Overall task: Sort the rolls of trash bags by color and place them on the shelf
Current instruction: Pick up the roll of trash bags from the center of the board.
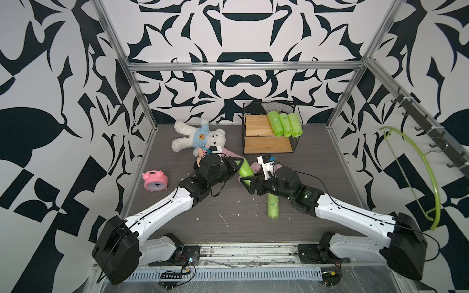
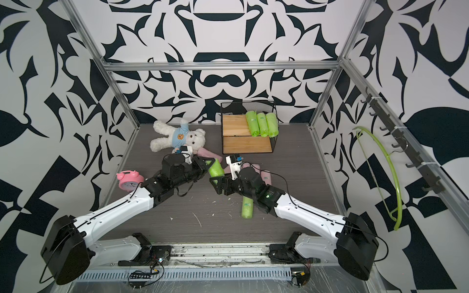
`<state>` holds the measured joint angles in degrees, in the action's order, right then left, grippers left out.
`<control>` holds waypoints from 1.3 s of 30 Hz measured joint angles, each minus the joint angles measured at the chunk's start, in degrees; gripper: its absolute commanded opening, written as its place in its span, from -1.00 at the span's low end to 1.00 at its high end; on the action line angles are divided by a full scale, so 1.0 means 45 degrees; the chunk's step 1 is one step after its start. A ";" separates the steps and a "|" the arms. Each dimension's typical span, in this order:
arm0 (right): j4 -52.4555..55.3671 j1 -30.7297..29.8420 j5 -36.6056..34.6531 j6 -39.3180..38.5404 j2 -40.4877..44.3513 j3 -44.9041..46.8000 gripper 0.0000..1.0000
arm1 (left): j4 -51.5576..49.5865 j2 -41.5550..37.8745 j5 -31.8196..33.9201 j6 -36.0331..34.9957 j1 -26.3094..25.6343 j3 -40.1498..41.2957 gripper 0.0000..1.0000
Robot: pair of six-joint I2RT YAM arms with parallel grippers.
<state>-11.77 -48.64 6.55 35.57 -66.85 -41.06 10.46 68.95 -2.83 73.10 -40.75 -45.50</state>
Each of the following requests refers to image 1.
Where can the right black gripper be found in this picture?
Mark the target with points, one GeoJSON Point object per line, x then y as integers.
{"type": "Point", "coordinates": [254, 183]}

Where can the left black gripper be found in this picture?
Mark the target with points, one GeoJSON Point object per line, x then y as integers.
{"type": "Point", "coordinates": [230, 166]}

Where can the green trash bag roll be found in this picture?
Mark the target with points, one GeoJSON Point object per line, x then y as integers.
{"type": "Point", "coordinates": [275, 123]}
{"type": "Point", "coordinates": [286, 125]}
{"type": "Point", "coordinates": [272, 206]}
{"type": "Point", "coordinates": [245, 170]}
{"type": "Point", "coordinates": [296, 124]}

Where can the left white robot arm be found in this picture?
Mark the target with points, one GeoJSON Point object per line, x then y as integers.
{"type": "Point", "coordinates": [120, 247]}

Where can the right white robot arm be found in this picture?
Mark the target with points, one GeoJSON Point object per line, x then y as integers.
{"type": "Point", "coordinates": [396, 241]}

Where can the pink trash bag roll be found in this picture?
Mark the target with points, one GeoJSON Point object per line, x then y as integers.
{"type": "Point", "coordinates": [230, 153]}
{"type": "Point", "coordinates": [255, 167]}

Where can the round-face plush doll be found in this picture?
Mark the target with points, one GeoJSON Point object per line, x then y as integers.
{"type": "Point", "coordinates": [201, 153]}

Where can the white teddy bear blue shirt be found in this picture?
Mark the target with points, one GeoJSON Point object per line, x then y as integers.
{"type": "Point", "coordinates": [198, 139]}

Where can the pink alarm clock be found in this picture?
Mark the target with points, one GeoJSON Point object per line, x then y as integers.
{"type": "Point", "coordinates": [155, 181]}

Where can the green plastic hanger hoop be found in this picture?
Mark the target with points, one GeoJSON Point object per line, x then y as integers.
{"type": "Point", "coordinates": [413, 177]}

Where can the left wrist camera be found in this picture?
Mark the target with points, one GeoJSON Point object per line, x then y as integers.
{"type": "Point", "coordinates": [215, 150]}

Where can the black wire wooden shelf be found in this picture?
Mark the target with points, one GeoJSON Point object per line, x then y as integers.
{"type": "Point", "coordinates": [257, 133]}

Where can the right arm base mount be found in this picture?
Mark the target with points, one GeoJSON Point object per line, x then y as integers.
{"type": "Point", "coordinates": [320, 253]}

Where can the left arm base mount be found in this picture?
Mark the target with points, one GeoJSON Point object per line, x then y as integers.
{"type": "Point", "coordinates": [181, 254]}

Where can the black wall hook rail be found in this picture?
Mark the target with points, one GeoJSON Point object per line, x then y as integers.
{"type": "Point", "coordinates": [443, 141]}

